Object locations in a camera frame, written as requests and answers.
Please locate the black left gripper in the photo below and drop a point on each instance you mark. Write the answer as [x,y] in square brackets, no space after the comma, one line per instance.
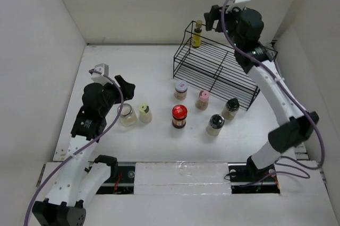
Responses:
[126,88]

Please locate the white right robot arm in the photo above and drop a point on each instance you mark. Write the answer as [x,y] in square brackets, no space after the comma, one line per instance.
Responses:
[295,123]

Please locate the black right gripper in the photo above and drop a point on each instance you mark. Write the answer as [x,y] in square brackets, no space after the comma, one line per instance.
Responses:
[213,15]

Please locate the white lid sauce jar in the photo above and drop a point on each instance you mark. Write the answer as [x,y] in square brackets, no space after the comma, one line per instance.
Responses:
[181,88]

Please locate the yellow lid spice shaker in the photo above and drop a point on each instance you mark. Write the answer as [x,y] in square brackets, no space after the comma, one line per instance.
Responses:
[145,114]

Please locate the black wire rack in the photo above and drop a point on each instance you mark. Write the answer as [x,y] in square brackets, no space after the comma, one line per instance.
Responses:
[212,66]

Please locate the clear glass jar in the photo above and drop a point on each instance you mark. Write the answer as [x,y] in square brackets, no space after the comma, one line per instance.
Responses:
[127,115]

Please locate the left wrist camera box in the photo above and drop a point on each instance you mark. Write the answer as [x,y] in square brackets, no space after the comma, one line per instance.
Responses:
[98,73]

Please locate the red lid sauce jar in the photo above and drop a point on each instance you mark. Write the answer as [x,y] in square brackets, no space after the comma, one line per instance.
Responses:
[179,114]

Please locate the yellow oil bottle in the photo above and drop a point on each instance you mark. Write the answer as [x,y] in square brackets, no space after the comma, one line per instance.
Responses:
[196,38]

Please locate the black flip lid shaker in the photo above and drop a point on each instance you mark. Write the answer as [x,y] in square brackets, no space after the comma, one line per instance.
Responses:
[231,108]

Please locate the black lid spice shaker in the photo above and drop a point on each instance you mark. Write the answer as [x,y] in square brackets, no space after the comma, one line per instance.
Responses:
[215,124]

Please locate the pink lid spice shaker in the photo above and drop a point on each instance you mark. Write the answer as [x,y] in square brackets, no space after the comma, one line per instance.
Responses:
[203,100]

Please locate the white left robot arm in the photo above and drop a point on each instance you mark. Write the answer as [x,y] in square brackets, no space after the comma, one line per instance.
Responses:
[77,181]

